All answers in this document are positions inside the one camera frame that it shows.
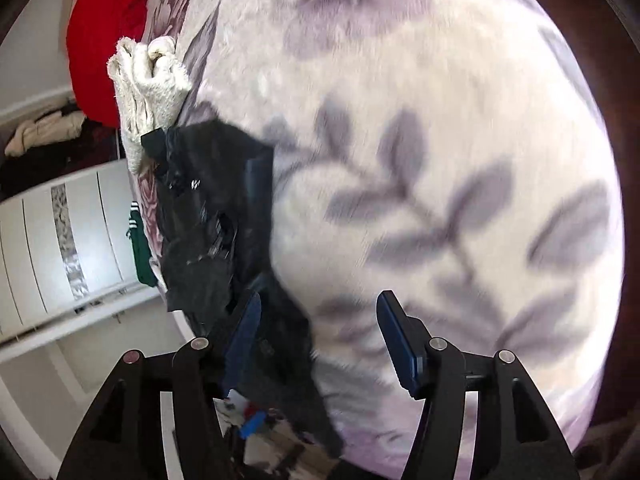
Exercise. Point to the red cloth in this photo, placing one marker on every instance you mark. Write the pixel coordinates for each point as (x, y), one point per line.
(100, 35)

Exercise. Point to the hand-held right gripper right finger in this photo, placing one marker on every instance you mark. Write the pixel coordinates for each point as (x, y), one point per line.
(395, 340)

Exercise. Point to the white wardrobe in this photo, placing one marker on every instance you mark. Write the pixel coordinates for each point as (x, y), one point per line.
(60, 250)

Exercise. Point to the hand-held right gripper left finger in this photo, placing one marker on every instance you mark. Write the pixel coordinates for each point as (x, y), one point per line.
(246, 332)

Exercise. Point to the black garment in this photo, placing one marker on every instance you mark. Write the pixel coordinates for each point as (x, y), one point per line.
(280, 360)

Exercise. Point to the green garment with white stripes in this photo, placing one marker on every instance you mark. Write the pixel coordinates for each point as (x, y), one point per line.
(142, 255)

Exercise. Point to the floral purple white blanket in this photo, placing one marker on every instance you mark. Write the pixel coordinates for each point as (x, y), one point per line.
(425, 160)

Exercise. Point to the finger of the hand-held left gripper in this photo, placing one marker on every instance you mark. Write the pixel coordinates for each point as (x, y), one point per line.
(257, 185)

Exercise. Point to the dark clothes pile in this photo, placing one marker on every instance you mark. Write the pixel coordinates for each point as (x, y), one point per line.
(55, 160)

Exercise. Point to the person's left hand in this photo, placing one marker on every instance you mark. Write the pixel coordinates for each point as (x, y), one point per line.
(150, 85)

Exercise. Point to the small blue item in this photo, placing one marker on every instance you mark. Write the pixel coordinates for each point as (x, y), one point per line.
(252, 422)

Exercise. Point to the beige jacket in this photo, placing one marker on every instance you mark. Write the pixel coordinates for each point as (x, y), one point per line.
(45, 130)

